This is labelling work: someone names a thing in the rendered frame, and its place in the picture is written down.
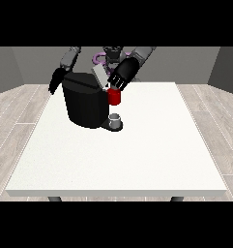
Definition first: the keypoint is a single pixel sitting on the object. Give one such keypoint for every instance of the dark table leg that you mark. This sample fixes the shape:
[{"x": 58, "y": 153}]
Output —
[
  {"x": 177, "y": 199},
  {"x": 54, "y": 199}
]

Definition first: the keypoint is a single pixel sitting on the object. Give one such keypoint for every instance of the red pod holder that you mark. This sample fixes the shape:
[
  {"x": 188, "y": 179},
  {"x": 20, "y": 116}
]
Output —
[{"x": 114, "y": 96}]

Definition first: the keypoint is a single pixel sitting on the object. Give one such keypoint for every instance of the pale grey machine lid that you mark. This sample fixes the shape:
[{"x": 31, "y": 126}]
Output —
[{"x": 100, "y": 75}]

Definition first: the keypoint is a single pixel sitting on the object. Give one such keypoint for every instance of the black coffee machine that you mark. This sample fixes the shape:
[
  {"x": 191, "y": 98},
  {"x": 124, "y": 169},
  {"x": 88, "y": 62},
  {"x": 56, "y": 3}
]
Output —
[{"x": 85, "y": 100}]

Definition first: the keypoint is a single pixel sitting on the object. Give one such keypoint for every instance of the grey robot trunk purple rings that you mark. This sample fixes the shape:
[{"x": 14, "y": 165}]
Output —
[{"x": 110, "y": 55}]

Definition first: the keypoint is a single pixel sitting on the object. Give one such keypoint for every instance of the small grey cup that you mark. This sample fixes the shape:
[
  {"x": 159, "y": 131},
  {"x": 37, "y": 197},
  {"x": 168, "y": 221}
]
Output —
[{"x": 115, "y": 120}]

